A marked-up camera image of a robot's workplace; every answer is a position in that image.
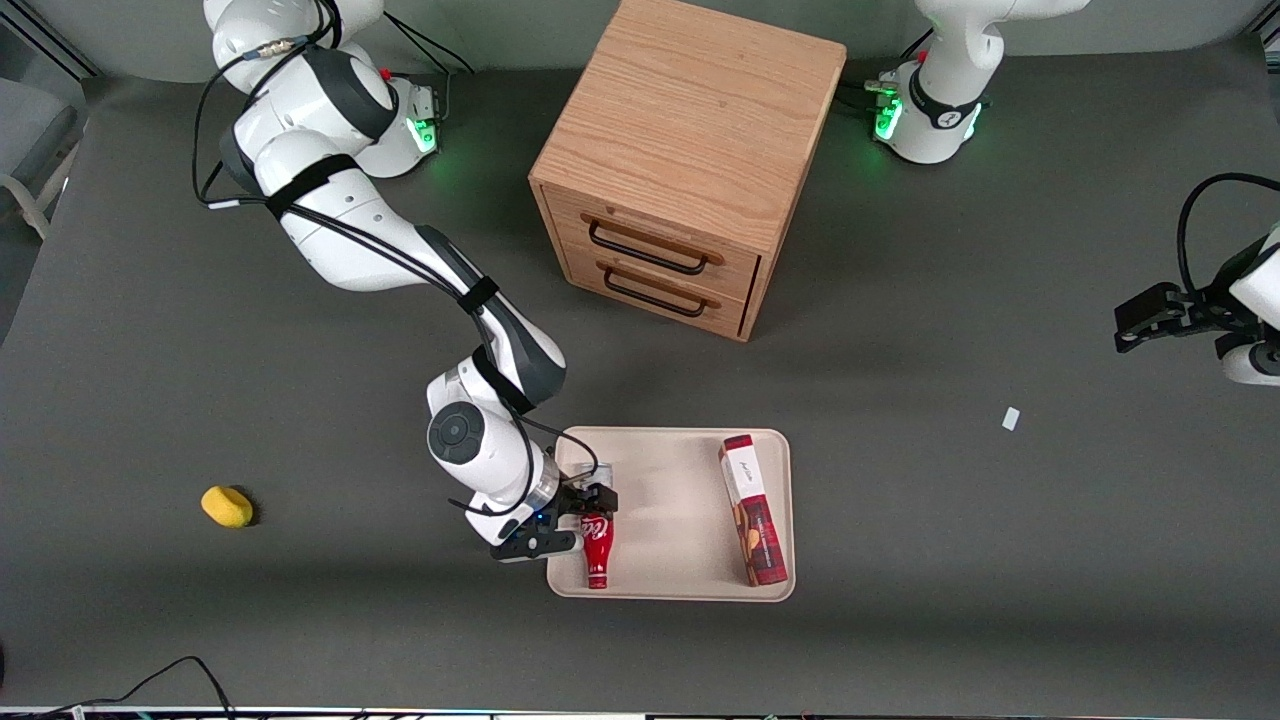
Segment black cable at table edge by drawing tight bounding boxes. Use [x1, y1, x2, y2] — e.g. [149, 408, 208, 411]
[0, 655, 237, 720]

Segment aluminium frame rail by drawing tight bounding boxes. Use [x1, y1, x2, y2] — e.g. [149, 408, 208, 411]
[0, 8, 103, 79]

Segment yellow lemon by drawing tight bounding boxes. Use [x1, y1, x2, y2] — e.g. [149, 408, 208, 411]
[200, 485, 255, 529]

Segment short black drawer handle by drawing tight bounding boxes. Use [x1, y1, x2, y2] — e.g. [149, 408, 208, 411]
[602, 264, 708, 320]

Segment black base cables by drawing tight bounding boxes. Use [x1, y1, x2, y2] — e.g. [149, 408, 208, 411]
[838, 28, 935, 116]
[382, 10, 479, 123]

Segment beige plastic tray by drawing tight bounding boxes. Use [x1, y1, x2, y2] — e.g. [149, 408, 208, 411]
[546, 426, 797, 603]

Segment wooden drawer cabinet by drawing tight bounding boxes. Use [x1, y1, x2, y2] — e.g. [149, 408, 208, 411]
[528, 0, 849, 344]

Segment red white cookie box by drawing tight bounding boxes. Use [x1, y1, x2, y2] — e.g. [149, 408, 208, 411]
[717, 434, 790, 588]

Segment red coke bottle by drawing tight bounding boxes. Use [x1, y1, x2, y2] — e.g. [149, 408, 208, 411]
[582, 463, 615, 590]

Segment long black drawer handle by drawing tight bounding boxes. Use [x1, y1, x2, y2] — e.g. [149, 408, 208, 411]
[587, 219, 710, 277]

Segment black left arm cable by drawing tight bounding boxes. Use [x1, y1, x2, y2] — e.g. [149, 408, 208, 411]
[1176, 172, 1280, 297]

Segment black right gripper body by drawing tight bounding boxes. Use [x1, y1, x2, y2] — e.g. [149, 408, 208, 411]
[543, 482, 603, 533]

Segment wooden drawer with long handle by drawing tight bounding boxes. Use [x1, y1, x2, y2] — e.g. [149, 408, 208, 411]
[541, 184, 763, 303]

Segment black right base cables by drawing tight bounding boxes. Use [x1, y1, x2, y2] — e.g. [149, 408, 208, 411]
[382, 10, 479, 123]

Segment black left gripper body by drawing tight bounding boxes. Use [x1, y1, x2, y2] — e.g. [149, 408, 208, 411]
[1180, 240, 1263, 339]

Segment black left base cables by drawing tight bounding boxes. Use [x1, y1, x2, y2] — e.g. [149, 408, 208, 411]
[838, 28, 935, 116]

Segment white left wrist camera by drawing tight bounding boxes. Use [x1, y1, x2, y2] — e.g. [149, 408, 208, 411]
[1220, 338, 1280, 388]

